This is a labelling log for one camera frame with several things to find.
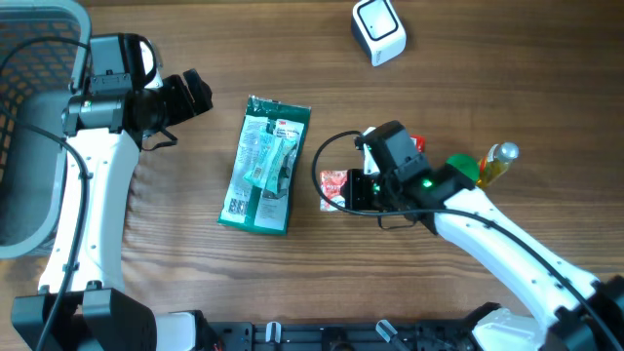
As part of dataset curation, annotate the green glove package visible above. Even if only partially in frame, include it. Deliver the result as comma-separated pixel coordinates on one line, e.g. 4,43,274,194
217,96,311,236

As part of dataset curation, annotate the red sachet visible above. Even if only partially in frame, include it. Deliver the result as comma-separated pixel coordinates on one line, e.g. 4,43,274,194
410,135,426,153

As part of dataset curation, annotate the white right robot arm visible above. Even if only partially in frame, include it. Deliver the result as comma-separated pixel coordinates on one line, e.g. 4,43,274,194
345,121,623,350

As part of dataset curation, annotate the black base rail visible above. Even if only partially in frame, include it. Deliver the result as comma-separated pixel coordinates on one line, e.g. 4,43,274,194
198,320,481,351

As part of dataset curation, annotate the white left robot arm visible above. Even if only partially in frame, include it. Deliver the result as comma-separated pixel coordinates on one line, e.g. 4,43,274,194
11,33,218,350

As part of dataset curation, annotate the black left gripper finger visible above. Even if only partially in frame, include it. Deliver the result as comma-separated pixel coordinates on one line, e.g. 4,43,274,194
183,69,214,115
160,75,196,125

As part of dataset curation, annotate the orange tissue pack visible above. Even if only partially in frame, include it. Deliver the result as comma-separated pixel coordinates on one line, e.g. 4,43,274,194
320,171,347,207

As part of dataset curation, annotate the grey plastic basket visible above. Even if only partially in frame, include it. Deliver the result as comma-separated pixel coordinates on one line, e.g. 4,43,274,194
1,0,92,259

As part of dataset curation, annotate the white barcode scanner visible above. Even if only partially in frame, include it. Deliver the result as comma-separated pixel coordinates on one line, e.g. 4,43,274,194
351,0,407,66

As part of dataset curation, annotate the yellow oil bottle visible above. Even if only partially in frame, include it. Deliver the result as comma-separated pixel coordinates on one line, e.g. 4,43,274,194
477,141,520,189

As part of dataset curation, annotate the green lid jar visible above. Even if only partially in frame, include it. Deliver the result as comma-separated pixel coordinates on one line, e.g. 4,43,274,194
446,154,480,182

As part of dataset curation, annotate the light green sachet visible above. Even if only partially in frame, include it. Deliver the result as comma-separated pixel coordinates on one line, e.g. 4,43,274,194
243,131,296,194

